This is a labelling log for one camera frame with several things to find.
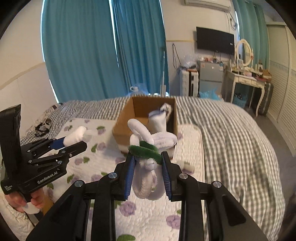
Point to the white stick vacuum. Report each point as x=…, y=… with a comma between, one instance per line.
x=163, y=88

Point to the blue plastic bag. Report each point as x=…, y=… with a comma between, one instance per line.
x=211, y=94

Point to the white green plush sock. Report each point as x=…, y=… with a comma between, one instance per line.
x=146, y=148

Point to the white dotted sock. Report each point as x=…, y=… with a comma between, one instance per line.
x=185, y=166

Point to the person's left hand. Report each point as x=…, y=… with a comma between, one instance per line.
x=18, y=202

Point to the white floral quilted mat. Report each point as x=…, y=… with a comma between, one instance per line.
x=147, y=214

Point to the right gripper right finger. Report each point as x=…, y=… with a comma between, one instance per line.
x=226, y=218

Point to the cream louvered wardrobe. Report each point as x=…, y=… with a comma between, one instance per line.
x=282, y=68

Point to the white sock blue trim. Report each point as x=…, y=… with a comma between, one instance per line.
x=157, y=121

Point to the teal laundry basket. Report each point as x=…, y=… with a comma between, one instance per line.
x=240, y=100

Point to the large teal curtain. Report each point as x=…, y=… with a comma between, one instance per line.
x=79, y=50

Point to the brown cardboard box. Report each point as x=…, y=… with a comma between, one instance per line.
x=139, y=107

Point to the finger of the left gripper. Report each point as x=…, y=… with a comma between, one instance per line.
x=64, y=154
x=43, y=146

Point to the white dressing table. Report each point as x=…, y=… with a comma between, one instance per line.
x=229, y=86

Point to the white oval vanity mirror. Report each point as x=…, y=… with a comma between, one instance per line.
x=243, y=52

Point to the white suitcase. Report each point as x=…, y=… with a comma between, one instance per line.
x=189, y=83

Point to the black wall television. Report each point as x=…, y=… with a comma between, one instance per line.
x=215, y=41

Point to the small white sock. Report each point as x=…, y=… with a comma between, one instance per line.
x=75, y=137

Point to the grey mini fridge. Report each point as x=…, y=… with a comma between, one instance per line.
x=211, y=77

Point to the clear plastic bag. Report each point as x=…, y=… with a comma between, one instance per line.
x=189, y=61

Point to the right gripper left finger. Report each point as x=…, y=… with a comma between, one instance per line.
x=68, y=218

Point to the black white hair accessory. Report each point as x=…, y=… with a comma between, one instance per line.
x=43, y=128

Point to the white air conditioner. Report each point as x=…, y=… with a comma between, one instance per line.
x=221, y=5

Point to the right teal curtain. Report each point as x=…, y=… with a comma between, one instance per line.
x=252, y=28

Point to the grey checkered bed cover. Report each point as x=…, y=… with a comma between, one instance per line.
x=220, y=140

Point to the middle teal curtain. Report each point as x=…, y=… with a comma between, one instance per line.
x=140, y=36

